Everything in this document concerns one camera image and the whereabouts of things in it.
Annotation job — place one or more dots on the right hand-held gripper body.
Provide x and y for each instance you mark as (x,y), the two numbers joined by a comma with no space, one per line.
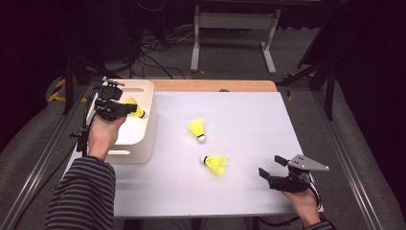
(292,182)

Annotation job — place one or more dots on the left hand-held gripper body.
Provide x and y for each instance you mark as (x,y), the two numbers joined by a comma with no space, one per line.
(110,105)

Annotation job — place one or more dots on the yellow shuttlecock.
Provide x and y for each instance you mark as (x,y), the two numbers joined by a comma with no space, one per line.
(197,127)
(217,163)
(138,111)

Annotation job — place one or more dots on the white plastic storage bin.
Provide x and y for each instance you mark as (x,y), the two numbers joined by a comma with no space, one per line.
(135,134)

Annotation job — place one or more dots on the person's right hand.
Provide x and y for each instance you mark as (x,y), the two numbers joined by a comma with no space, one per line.
(303,204)

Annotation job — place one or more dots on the person's left hand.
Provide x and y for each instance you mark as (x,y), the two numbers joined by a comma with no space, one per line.
(103,134)

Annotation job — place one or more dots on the black tripod stand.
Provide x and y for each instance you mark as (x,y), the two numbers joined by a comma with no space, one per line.
(68,86)
(328,92)

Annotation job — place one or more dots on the white table board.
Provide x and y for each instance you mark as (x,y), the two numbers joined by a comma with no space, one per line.
(239,127)

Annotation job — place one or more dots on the wooden table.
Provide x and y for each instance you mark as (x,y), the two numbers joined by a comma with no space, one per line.
(207,85)

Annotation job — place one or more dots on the aluminium frame rail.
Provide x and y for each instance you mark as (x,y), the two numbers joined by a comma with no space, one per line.
(35,169)
(344,153)

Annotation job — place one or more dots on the white metal desk frame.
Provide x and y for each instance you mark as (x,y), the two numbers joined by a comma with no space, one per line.
(236,20)

